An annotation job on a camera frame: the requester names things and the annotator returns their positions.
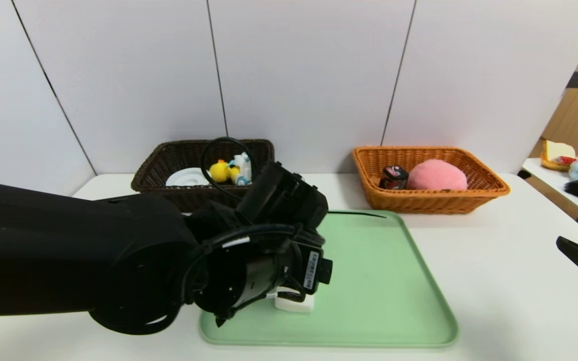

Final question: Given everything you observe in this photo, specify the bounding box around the light green plastic tray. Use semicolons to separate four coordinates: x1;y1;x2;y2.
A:
199;210;459;347

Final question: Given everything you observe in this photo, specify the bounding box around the thin black left wrist wire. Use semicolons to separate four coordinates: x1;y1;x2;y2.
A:
327;211;387;219

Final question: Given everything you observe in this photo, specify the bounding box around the white side table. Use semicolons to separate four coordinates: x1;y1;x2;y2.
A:
521;158;578;219

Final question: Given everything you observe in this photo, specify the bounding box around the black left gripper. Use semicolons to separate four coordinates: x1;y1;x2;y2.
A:
236;240;333;309

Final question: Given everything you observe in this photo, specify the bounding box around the dark brown wicker basket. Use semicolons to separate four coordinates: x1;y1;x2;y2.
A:
132;139;275;213

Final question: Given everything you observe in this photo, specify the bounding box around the white plastic spool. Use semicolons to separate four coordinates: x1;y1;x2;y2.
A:
165;167;213;187

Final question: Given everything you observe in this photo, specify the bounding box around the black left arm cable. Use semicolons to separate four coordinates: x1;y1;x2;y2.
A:
189;137;300;261

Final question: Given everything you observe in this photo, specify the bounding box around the black red gum box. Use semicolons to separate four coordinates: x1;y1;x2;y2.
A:
379;165;410;191

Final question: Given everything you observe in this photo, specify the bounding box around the small yellow bowl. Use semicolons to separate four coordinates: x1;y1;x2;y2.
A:
540;156;570;173

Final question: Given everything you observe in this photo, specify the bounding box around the white soap bar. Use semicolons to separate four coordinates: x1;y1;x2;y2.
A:
275;291;316;314

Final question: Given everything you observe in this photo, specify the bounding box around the yellow duck scooter toy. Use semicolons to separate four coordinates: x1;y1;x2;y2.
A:
209;153;253;187

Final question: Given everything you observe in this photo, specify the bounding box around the orange wicker basket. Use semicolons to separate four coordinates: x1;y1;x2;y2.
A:
352;146;510;215

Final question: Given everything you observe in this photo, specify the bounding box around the pink plush peach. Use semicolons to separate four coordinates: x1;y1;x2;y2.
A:
407;159;469;192

